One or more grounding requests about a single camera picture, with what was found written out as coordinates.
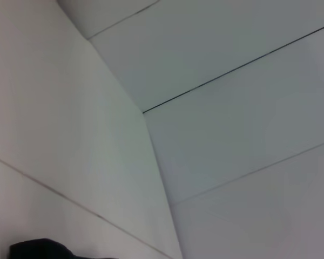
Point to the black shirt with white print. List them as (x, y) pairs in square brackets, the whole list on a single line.
[(40, 249)]

